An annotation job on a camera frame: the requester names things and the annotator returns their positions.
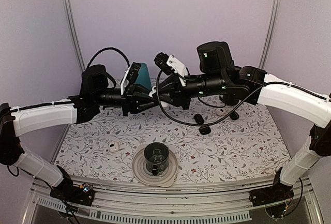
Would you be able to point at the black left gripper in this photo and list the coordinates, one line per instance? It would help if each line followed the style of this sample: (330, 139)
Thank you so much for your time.
(131, 100)

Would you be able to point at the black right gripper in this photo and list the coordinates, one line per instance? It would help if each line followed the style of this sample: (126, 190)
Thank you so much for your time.
(174, 88)

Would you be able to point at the white earbuds charging case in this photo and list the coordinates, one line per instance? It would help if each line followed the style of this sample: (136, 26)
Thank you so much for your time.
(154, 95)

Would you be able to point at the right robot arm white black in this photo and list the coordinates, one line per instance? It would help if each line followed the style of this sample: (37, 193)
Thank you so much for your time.
(256, 86)

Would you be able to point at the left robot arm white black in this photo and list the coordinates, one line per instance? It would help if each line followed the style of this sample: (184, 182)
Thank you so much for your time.
(17, 121)

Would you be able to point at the black earbud case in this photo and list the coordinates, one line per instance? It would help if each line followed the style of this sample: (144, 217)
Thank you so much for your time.
(205, 130)

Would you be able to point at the small white earbud case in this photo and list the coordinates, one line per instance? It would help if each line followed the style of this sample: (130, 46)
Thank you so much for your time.
(113, 147)

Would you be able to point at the teal plastic cup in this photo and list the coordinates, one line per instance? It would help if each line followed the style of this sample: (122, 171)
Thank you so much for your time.
(143, 78)

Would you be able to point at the black cylindrical object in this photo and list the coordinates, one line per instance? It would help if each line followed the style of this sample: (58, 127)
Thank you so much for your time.
(199, 119)
(234, 116)

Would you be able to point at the dark green glass mug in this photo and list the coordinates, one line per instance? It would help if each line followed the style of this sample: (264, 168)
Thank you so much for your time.
(156, 156)

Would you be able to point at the white floral table mat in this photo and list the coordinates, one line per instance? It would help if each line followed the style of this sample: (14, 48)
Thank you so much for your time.
(246, 148)

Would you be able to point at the beige round plate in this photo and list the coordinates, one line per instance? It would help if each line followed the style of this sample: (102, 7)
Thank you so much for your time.
(165, 179)

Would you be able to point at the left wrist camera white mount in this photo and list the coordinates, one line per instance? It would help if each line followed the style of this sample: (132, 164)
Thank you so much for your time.
(130, 76)

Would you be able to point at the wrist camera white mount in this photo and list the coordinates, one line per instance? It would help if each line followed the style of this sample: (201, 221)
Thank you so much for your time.
(130, 76)
(169, 64)

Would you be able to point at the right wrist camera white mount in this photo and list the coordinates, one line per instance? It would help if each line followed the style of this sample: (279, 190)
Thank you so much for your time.
(169, 64)

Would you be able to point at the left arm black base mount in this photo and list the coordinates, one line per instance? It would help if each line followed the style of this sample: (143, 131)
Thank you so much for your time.
(66, 191)

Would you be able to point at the aluminium front rail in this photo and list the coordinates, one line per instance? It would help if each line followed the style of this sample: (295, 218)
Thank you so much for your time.
(224, 202)

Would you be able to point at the left aluminium frame post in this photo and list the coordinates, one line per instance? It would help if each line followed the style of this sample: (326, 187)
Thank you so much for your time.
(74, 35)

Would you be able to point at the aluminium frame post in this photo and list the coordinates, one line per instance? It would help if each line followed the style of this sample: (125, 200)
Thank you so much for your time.
(74, 35)
(269, 33)

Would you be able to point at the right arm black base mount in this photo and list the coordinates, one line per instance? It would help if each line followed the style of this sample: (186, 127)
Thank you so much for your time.
(274, 193)

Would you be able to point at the right aluminium frame post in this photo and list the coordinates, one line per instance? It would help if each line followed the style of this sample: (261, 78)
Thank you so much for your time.
(269, 33)

